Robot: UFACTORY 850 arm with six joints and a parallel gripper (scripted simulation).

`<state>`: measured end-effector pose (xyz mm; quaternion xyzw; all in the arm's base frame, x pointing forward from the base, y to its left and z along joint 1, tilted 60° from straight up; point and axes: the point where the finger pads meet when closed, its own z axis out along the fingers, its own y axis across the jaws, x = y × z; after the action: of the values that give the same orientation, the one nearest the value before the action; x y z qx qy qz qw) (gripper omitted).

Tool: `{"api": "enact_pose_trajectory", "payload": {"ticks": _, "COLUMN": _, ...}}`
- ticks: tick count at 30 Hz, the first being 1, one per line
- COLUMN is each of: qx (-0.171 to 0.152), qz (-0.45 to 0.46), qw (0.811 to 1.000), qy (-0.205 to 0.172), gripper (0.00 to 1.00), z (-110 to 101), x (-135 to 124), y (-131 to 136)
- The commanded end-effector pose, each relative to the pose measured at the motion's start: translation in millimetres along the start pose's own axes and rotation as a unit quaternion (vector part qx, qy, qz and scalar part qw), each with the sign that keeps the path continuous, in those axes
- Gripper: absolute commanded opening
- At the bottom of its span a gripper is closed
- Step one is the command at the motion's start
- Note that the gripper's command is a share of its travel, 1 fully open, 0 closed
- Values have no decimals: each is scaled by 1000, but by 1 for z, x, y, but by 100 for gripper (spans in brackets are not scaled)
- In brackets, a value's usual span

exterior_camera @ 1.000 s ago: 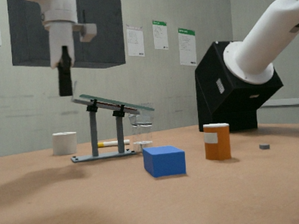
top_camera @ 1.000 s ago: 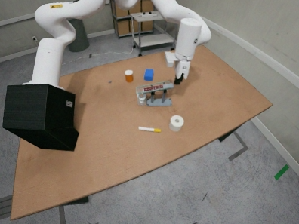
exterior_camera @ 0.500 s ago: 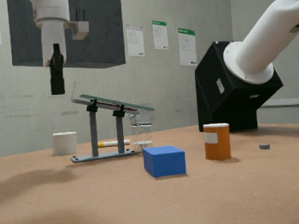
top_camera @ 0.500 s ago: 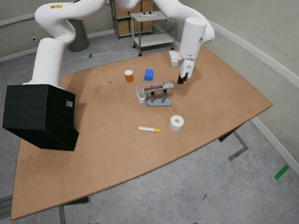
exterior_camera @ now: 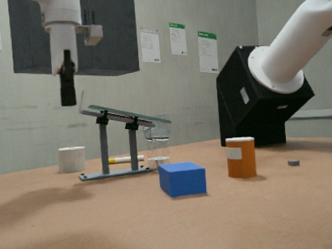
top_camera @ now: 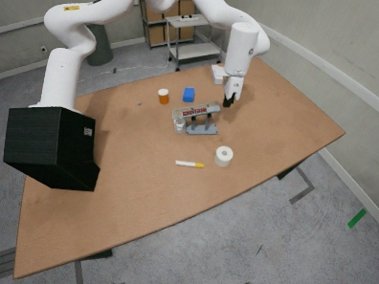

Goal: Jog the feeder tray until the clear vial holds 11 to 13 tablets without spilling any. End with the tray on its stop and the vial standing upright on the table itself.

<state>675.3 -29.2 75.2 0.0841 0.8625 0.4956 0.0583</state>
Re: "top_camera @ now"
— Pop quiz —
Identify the orange pill bottle with white cap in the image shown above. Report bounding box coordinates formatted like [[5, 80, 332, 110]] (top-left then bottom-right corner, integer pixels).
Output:
[[158, 89, 169, 104]]

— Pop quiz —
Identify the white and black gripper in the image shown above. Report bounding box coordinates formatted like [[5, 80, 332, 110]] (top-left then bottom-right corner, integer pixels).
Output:
[[222, 76, 245, 107]]

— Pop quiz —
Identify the white cylinder with center hole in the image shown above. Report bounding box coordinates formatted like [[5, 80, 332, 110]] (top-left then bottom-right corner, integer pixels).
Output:
[[214, 146, 233, 167]]

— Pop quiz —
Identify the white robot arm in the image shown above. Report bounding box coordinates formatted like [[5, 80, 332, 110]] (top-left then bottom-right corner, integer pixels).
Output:
[[29, 0, 270, 115]]

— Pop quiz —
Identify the blue block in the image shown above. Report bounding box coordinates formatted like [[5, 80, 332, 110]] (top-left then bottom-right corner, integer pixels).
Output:
[[183, 87, 194, 103]]

